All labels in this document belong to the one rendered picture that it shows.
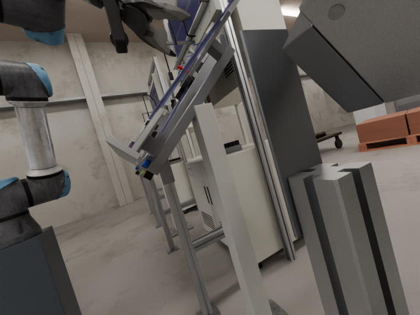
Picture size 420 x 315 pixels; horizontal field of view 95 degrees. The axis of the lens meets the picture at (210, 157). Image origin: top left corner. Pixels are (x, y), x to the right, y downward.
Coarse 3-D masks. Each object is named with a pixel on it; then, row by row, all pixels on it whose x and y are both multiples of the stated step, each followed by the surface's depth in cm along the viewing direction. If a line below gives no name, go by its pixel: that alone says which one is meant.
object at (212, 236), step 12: (204, 0) 95; (228, 0) 100; (192, 24) 109; (168, 36) 146; (180, 60) 145; (228, 144) 113; (240, 144) 114; (144, 168) 149; (168, 168) 78; (168, 180) 78; (216, 228) 88; (192, 240) 83; (204, 240) 82; (216, 240) 84; (168, 252) 146; (216, 312) 81
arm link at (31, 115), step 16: (0, 64) 61; (16, 64) 64; (32, 64) 68; (0, 80) 61; (16, 80) 64; (32, 80) 67; (48, 80) 70; (16, 96) 65; (32, 96) 68; (48, 96) 74; (16, 112) 69; (32, 112) 70; (32, 128) 71; (48, 128) 75; (32, 144) 72; (48, 144) 76; (32, 160) 73; (48, 160) 76; (32, 176) 74; (48, 176) 76; (64, 176) 82; (32, 192) 73; (48, 192) 77; (64, 192) 82
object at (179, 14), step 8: (152, 0) 41; (160, 0) 41; (168, 0) 41; (176, 0) 40; (168, 8) 39; (176, 8) 39; (152, 16) 42; (160, 16) 41; (168, 16) 40; (176, 16) 40; (184, 16) 40
